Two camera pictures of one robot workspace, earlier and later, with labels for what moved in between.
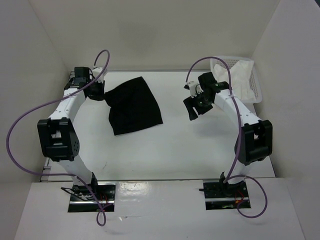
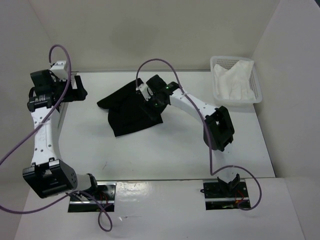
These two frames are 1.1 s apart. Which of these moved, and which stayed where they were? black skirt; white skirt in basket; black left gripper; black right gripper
Moved: black left gripper; black right gripper
Stayed: black skirt; white skirt in basket
